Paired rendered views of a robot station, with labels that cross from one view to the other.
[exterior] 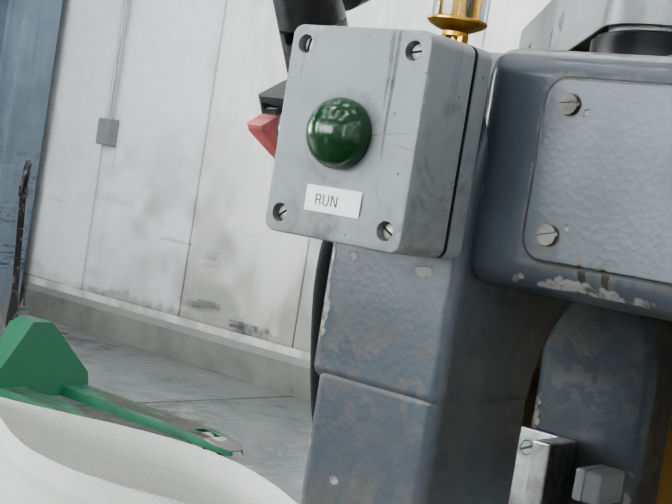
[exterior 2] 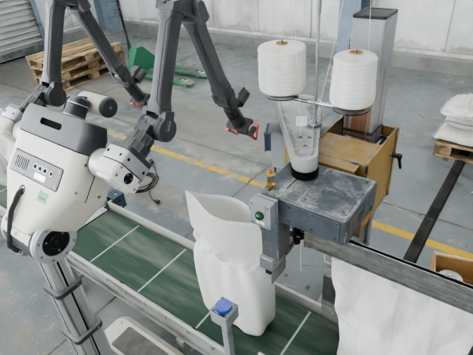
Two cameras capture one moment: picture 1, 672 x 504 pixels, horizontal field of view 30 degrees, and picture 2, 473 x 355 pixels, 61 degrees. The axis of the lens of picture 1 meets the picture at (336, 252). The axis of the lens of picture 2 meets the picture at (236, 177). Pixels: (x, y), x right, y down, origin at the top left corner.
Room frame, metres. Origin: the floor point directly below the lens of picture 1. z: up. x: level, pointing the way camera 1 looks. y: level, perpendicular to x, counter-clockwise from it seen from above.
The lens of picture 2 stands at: (-0.45, 0.08, 2.07)
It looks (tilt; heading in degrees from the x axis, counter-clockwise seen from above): 33 degrees down; 359
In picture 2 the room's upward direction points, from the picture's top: 5 degrees counter-clockwise
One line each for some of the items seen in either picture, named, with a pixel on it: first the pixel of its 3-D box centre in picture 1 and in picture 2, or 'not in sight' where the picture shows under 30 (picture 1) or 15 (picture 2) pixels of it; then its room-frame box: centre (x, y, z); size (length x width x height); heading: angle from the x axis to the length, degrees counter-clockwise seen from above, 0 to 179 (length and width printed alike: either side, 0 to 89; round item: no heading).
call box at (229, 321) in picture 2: not in sight; (224, 313); (0.55, 0.15, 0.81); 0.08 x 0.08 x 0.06; 51
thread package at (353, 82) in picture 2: not in sight; (353, 77); (0.76, -0.33, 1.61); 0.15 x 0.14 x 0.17; 51
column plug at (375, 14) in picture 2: not in sight; (375, 13); (0.94, -0.44, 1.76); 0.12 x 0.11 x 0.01; 141
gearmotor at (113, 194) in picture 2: not in sight; (105, 196); (2.07, 1.05, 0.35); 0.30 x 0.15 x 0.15; 51
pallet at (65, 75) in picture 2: not in sight; (79, 61); (6.15, 2.38, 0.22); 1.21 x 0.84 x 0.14; 141
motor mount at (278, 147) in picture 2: not in sight; (303, 156); (0.93, -0.21, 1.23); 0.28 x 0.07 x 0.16; 51
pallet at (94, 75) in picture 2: not in sight; (80, 70); (6.14, 2.39, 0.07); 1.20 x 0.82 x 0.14; 139
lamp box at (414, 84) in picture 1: (376, 141); (264, 211); (0.54, -0.01, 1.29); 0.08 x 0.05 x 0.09; 51
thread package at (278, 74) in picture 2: not in sight; (281, 67); (0.92, -0.13, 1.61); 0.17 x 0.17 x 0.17
